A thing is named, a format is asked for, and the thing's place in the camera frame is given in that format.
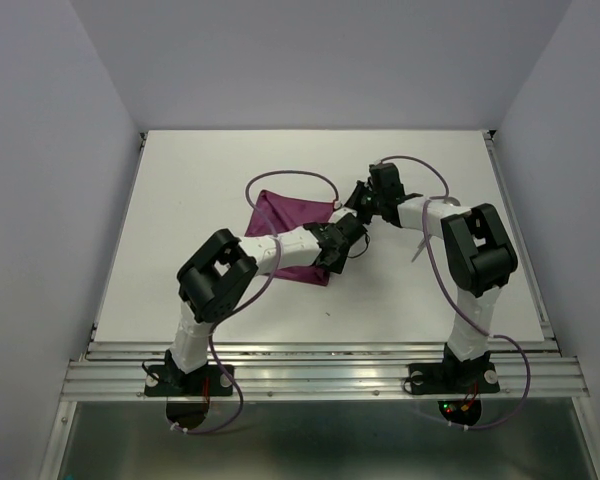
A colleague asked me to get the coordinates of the silver metal utensil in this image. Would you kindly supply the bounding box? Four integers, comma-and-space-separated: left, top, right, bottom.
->
411, 237, 427, 262

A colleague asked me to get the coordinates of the purple cloth napkin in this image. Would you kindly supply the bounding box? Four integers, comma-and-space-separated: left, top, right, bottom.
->
256, 190, 333, 287

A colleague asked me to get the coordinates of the silver metal spoon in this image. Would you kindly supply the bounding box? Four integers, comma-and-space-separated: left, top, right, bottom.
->
416, 235, 429, 256

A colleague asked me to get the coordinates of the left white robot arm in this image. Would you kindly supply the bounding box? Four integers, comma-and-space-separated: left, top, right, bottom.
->
165, 210, 367, 394

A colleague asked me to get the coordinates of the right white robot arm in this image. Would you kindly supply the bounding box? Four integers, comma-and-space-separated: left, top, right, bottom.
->
346, 155, 518, 390

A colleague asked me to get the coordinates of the aluminium rail frame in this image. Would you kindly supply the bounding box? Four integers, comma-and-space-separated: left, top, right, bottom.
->
35, 128, 600, 480

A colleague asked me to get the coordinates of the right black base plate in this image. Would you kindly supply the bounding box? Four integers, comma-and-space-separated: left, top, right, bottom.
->
408, 362, 500, 396

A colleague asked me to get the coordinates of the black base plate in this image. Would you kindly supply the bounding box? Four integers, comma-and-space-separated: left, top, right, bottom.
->
408, 362, 500, 396
143, 364, 234, 398

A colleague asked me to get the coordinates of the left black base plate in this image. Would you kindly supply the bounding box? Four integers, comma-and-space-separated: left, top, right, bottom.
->
143, 364, 234, 398

